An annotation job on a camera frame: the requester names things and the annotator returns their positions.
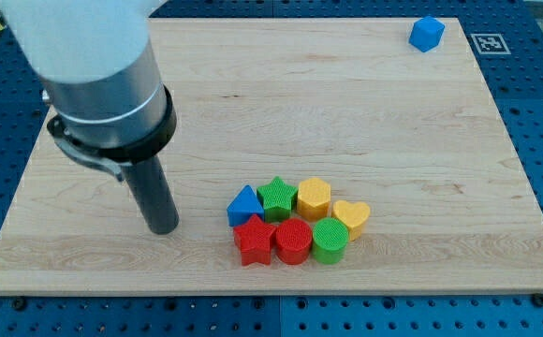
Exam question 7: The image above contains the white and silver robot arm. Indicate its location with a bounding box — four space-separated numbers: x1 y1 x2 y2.
0 0 175 179

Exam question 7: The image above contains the green star block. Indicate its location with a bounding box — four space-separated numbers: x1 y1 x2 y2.
257 176 298 223

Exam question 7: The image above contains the blue triangle block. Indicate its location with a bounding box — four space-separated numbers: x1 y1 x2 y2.
227 185 264 227

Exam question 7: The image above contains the red star block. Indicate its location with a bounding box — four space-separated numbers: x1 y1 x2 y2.
233 214 276 266

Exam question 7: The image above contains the yellow hexagon block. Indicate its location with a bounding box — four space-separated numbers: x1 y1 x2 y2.
297 177 331 222

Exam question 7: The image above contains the red cylinder block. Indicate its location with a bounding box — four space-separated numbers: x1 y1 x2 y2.
275 218 313 265

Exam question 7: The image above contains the green cylinder block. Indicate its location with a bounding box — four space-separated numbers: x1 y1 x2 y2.
312 217 349 264

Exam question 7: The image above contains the yellow heart block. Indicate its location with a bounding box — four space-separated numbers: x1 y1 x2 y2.
331 200 371 242

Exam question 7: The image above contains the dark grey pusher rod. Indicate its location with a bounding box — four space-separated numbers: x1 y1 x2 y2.
122 156 179 235

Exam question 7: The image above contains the wooden board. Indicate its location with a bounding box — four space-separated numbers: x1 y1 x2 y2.
0 19 543 297

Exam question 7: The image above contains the blue cube block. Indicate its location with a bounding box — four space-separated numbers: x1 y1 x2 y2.
408 16 446 52

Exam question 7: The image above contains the white fiducial marker tag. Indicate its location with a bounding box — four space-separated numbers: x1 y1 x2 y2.
471 33 510 55

